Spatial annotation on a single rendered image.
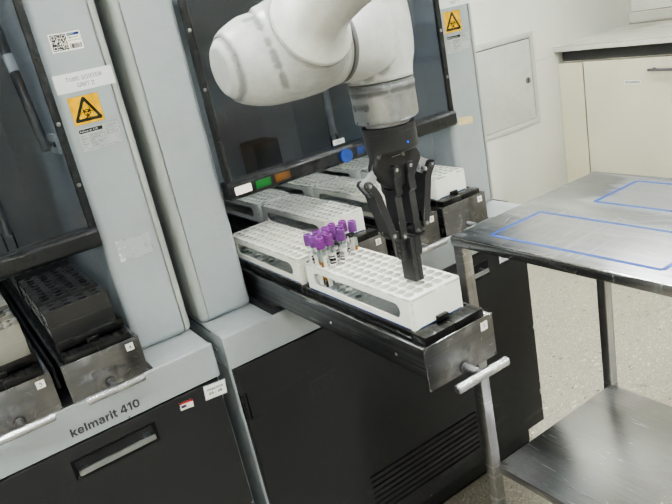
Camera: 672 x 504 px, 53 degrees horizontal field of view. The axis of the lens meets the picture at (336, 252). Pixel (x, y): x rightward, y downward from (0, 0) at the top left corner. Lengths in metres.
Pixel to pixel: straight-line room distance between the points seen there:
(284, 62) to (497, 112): 2.66
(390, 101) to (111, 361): 0.66
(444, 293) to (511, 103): 2.51
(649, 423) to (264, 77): 1.23
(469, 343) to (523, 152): 2.59
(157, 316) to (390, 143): 0.63
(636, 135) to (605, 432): 2.10
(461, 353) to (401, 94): 0.38
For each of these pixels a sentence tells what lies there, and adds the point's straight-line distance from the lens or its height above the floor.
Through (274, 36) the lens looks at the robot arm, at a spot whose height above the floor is 1.25.
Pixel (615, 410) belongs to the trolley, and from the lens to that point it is 1.73.
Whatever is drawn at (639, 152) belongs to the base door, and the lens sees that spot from 3.53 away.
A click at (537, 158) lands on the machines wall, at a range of 3.62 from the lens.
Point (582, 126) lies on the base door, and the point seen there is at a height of 0.49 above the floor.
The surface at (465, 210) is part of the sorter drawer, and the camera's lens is 1.59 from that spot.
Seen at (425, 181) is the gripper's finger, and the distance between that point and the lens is 0.98.
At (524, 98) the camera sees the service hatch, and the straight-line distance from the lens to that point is 3.52.
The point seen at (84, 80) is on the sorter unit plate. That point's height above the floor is 1.24.
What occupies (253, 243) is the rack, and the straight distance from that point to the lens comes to 1.36.
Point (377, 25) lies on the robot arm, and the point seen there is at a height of 1.24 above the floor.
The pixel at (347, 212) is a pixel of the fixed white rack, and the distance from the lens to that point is 1.43.
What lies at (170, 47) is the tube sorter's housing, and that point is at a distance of 1.30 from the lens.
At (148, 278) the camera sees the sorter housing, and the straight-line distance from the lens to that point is 1.31.
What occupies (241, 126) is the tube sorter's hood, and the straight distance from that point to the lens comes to 1.33.
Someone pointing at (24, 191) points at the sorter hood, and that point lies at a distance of 1.22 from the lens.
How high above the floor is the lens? 1.26
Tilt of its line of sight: 19 degrees down
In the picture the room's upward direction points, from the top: 12 degrees counter-clockwise
